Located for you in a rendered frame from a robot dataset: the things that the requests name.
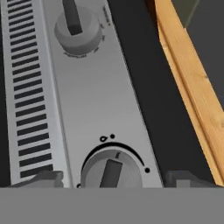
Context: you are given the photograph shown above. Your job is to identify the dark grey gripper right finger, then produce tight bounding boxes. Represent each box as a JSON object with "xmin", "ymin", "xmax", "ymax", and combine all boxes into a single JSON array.
[{"xmin": 164, "ymin": 170, "xmax": 217, "ymax": 189}]

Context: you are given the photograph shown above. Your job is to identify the wooden cabinet panel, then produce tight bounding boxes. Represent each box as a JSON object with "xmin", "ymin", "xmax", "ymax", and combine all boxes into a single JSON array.
[{"xmin": 153, "ymin": 0, "xmax": 224, "ymax": 187}]

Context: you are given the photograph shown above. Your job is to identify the silver stove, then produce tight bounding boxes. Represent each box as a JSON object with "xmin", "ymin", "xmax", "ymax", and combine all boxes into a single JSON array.
[{"xmin": 0, "ymin": 0, "xmax": 216, "ymax": 189}]

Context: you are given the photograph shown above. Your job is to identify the grey stove knob with black arc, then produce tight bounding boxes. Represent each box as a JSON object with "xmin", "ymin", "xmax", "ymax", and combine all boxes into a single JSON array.
[{"xmin": 80, "ymin": 150, "xmax": 144, "ymax": 189}]

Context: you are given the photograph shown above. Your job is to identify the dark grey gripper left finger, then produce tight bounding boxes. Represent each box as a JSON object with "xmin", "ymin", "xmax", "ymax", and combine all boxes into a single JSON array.
[{"xmin": 10, "ymin": 170, "xmax": 65, "ymax": 189}]

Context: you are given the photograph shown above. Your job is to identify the grey stove knob with lettering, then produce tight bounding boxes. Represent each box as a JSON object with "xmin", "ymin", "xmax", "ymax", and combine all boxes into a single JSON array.
[{"xmin": 53, "ymin": 0, "xmax": 103, "ymax": 56}]

